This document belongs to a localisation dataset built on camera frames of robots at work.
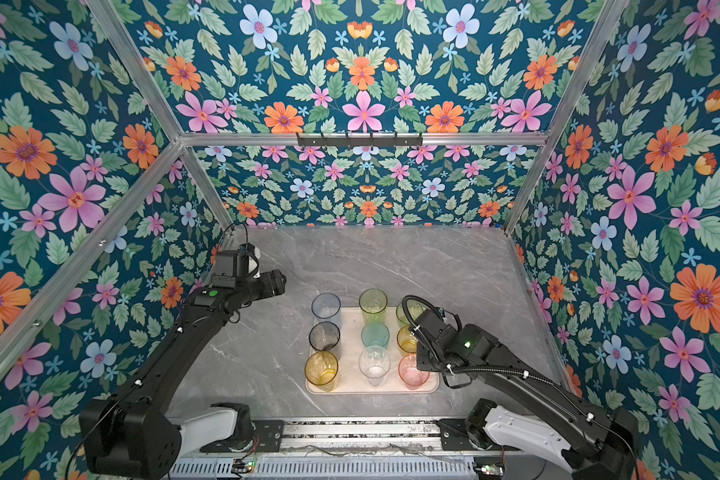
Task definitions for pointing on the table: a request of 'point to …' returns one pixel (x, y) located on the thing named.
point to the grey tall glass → (324, 336)
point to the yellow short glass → (406, 340)
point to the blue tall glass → (326, 308)
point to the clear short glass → (374, 363)
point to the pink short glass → (411, 377)
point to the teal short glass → (375, 334)
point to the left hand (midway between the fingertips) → (276, 272)
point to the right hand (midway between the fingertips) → (421, 359)
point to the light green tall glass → (373, 304)
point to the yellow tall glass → (321, 369)
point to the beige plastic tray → (351, 380)
